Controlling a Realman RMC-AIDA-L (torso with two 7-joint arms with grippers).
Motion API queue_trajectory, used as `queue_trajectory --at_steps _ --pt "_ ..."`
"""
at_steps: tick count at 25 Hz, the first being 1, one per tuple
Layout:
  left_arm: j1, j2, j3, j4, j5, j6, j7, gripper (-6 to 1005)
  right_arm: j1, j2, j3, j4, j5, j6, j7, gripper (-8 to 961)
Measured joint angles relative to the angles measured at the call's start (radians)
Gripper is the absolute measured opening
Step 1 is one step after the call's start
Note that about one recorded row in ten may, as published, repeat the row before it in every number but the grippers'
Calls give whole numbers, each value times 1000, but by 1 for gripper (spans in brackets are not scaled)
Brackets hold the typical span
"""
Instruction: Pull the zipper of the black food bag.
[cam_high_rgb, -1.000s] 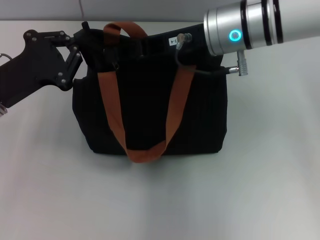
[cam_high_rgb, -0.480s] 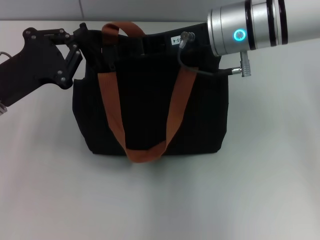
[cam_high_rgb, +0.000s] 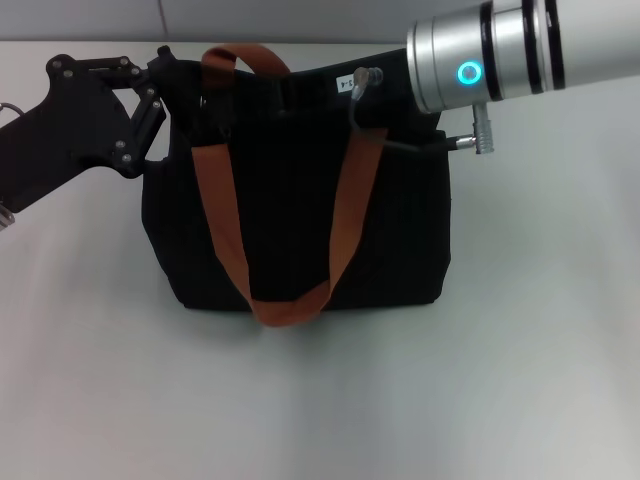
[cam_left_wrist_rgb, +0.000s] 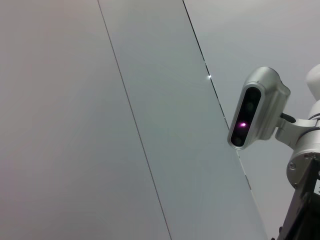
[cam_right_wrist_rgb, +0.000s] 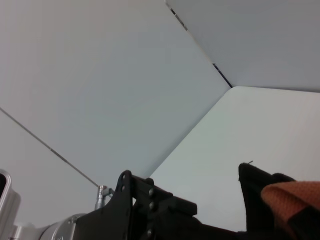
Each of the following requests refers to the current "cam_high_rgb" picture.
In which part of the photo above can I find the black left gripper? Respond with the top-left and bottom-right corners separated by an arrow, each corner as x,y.
0,47 -> 174,214

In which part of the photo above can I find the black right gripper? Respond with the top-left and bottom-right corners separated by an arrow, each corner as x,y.
189,48 -> 441,147

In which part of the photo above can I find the black food bag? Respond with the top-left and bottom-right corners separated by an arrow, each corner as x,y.
139,43 -> 454,329

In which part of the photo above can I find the right gripper cable with plug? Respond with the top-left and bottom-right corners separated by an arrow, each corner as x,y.
348,66 -> 495,156

